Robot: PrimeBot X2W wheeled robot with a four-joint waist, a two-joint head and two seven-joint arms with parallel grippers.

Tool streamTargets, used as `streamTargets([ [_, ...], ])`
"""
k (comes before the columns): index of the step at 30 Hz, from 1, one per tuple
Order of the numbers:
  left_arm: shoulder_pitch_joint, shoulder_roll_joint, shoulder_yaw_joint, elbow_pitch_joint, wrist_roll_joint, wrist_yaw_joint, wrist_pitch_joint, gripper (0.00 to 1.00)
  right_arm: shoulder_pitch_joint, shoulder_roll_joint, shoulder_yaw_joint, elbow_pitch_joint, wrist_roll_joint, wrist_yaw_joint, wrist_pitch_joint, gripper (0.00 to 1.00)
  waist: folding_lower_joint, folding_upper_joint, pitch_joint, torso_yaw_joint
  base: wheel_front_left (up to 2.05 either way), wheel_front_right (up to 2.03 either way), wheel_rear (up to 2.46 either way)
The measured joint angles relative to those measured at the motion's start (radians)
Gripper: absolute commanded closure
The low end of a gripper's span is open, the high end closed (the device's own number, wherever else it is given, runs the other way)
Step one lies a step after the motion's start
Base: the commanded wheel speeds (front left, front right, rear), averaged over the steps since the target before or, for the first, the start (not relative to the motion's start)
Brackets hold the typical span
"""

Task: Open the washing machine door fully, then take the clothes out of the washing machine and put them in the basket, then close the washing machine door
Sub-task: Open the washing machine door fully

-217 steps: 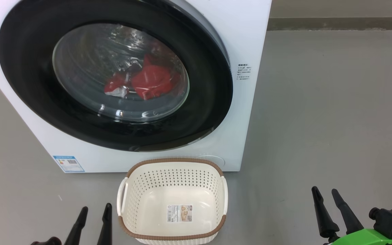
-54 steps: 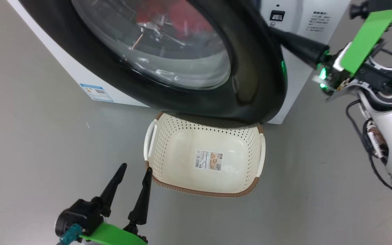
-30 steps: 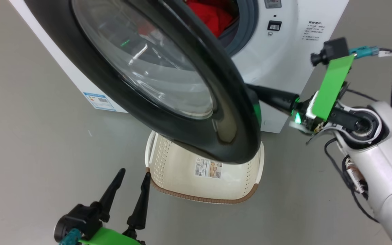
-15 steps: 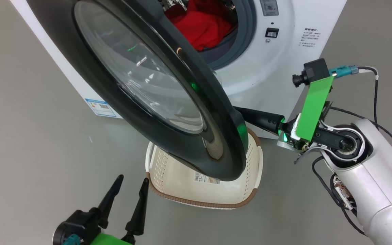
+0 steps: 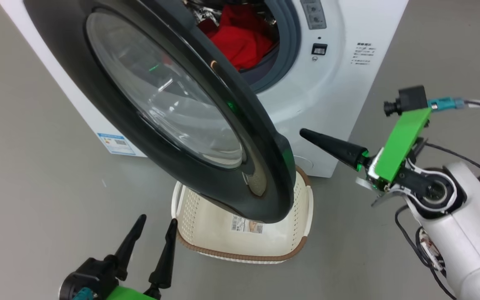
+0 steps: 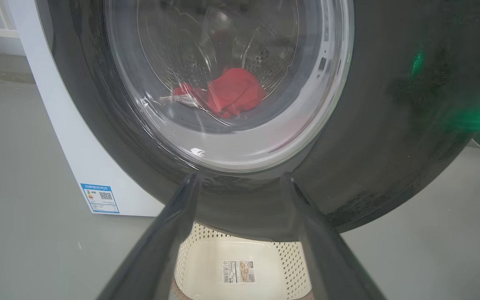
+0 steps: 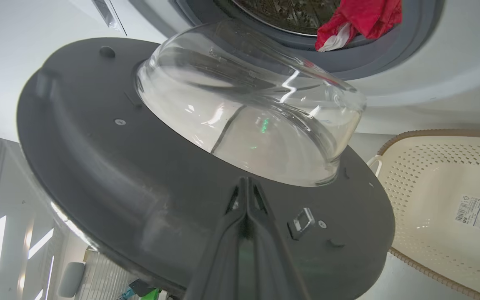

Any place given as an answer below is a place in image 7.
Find cream perforated laundry basket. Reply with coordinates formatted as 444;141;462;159
367;129;480;300

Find red white sports garment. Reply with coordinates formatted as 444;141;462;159
315;0;403;52

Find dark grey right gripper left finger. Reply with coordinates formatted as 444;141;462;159
186;177;248;300

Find dark grey glass washer door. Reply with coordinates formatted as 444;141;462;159
16;19;395;300

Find white front-load washing machine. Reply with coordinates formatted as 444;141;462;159
0;0;480;144

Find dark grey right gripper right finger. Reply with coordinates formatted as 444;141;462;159
246;177;311;300

